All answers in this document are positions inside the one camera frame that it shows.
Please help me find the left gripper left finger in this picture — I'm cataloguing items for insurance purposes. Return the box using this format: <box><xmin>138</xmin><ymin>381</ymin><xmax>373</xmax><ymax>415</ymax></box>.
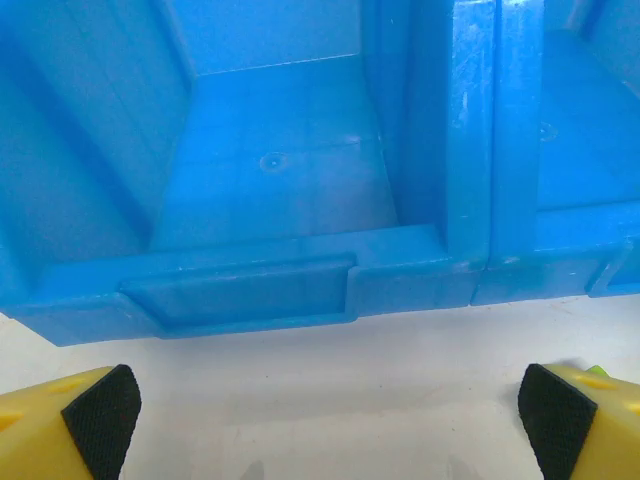
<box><xmin>0</xmin><ymin>364</ymin><xmax>143</xmax><ymax>480</ymax></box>

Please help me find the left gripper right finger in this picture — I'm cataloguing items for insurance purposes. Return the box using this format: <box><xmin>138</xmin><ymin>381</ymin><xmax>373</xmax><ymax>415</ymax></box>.
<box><xmin>517</xmin><ymin>363</ymin><xmax>640</xmax><ymax>480</ymax></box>

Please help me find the blue plastic bin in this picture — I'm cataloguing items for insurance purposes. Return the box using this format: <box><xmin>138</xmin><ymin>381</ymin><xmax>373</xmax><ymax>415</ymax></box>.
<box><xmin>0</xmin><ymin>0</ymin><xmax>496</xmax><ymax>351</ymax></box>
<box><xmin>469</xmin><ymin>0</ymin><xmax>640</xmax><ymax>307</ymax></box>

